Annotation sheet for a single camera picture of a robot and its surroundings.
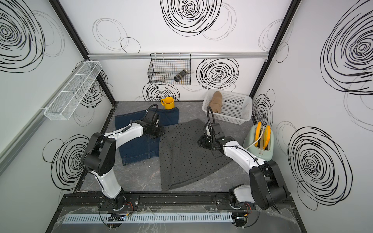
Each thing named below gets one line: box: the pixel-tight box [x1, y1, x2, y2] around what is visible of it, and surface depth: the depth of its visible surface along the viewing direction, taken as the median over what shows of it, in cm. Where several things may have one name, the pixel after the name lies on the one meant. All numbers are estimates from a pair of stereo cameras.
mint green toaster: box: [242, 124, 274, 162], surface depth 79 cm
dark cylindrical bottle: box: [173, 69, 188, 83], surface depth 93 cm
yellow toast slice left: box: [254, 121, 262, 148], surface depth 79 cm
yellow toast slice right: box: [263, 125, 272, 150], surface depth 77 cm
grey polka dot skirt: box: [159, 118, 234, 192], surface depth 89 cm
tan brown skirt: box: [209, 90, 223, 114], surface depth 115 cm
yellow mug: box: [160, 96, 176, 110], surface depth 111 cm
